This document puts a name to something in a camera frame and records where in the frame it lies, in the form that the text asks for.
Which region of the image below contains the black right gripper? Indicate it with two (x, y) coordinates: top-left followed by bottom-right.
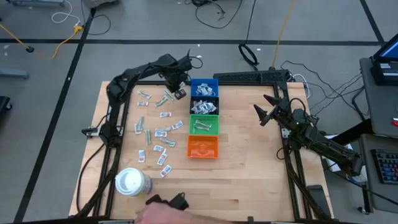
(253, 94), (299, 128)

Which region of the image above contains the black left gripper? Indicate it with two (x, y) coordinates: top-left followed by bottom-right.
(160, 54), (192, 100)

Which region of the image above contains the blue plastic basket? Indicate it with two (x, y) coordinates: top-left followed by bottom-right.
(190, 78), (220, 98)

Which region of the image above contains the black plastic basket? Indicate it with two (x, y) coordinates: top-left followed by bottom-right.
(189, 96), (220, 116)

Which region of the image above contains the green plastic basket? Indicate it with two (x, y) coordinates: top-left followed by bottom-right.
(188, 114), (220, 136)

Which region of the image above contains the orange plastic basket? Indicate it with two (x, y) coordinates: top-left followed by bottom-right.
(187, 134), (220, 159)

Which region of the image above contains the black desk beam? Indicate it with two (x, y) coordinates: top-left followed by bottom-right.
(337, 119), (374, 144)

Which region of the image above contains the black flat pad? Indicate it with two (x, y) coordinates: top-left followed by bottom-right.
(307, 184), (333, 220)

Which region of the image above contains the grey cart top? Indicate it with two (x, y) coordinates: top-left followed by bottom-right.
(359, 57), (398, 138)

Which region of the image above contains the white and yellow container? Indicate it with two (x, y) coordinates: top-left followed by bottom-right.
(353, 172), (369, 184)

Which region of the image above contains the black labelled device box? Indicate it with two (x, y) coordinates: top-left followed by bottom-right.
(369, 61), (398, 86)

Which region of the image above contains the person's hand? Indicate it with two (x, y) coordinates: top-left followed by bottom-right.
(134, 203), (200, 224)

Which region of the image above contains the black computer keyboard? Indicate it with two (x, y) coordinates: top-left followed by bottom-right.
(371, 148), (398, 185)

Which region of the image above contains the black monitor with blue screen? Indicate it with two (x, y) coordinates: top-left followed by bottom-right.
(373, 39), (398, 63)

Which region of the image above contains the grey desk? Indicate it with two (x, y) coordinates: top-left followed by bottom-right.
(359, 133), (398, 215)

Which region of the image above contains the grey metal furniture base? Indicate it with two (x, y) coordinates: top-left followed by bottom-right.
(6, 0), (67, 7)

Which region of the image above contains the black wheeled base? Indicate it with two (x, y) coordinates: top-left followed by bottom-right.
(0, 95), (13, 121)

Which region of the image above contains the black perforated metal rail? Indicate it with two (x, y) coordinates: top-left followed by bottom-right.
(213, 69), (292, 85)

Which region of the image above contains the white cable by table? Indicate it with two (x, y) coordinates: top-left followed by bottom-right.
(292, 73), (312, 99)

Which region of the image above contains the black hanging cable with coil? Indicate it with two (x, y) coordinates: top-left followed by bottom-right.
(238, 0), (260, 68)

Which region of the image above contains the yellow hanging cable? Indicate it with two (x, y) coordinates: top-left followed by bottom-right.
(272, 0), (297, 68)

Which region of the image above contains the black floor cables tangle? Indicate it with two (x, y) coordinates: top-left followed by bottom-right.
(280, 60), (366, 121)

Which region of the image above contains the black floor cable bundle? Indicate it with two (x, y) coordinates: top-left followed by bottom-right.
(191, 0), (244, 30)

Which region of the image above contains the black looped floor cable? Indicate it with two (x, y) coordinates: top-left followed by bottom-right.
(81, 7), (112, 36)

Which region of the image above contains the yellow floor extension cable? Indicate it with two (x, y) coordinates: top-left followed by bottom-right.
(0, 23), (85, 60)

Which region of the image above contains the white floor cable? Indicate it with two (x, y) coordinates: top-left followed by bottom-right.
(51, 0), (82, 26)

